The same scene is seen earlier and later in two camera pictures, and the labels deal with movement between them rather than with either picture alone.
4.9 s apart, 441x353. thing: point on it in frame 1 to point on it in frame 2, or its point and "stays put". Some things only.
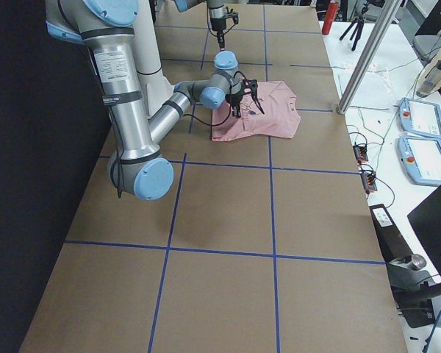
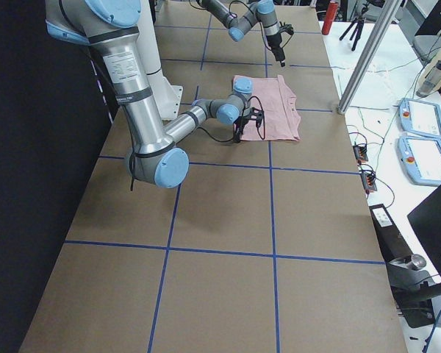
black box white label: x=392 y=245 stays put
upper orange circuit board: x=360 y=152 stays put
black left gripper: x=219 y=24 to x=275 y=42
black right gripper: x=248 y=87 to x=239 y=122
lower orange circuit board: x=369 y=182 stays put
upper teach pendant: x=422 y=118 stays put
